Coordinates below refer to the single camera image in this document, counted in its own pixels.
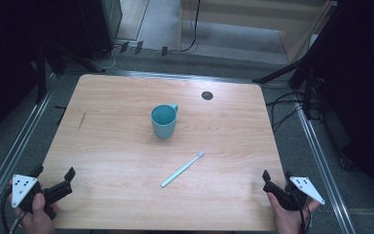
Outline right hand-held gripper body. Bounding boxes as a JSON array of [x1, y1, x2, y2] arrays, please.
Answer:
[[262, 175, 326, 212]]

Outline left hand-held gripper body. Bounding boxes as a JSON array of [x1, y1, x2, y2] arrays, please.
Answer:
[[11, 174, 73, 220]]

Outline person's right hand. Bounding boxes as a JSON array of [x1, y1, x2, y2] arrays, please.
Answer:
[[266, 192, 321, 234]]

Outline person's left hand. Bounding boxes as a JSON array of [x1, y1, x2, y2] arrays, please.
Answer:
[[9, 179, 59, 234]]

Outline light blue toothbrush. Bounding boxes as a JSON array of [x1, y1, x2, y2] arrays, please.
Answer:
[[160, 149, 206, 189]]

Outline black stand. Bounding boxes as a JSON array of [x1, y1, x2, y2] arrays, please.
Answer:
[[33, 40, 106, 105], [252, 53, 325, 121]]

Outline teal cup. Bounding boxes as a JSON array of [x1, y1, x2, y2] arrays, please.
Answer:
[[150, 102, 179, 140]]

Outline dark curtain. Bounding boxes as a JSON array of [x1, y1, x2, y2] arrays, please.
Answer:
[[305, 0, 374, 209]]

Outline black cabinet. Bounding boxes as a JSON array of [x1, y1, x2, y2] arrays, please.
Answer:
[[77, 0, 124, 60]]

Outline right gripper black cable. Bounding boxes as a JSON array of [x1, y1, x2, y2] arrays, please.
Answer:
[[299, 194, 313, 234]]

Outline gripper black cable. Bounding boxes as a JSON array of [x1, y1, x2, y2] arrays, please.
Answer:
[[299, 194, 313, 234], [0, 187, 27, 234]]

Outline metal floor rail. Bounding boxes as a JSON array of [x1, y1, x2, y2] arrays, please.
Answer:
[[0, 72, 56, 225], [295, 102, 358, 234]]

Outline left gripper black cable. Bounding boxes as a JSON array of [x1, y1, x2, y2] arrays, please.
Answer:
[[0, 187, 27, 234]]

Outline black floor cables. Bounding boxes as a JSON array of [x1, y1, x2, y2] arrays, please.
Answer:
[[265, 92, 307, 134]]

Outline white floor cable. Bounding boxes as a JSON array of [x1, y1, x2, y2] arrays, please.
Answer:
[[90, 45, 122, 71]]

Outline hanging black cable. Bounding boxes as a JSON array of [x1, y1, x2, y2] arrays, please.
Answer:
[[178, 0, 203, 54]]

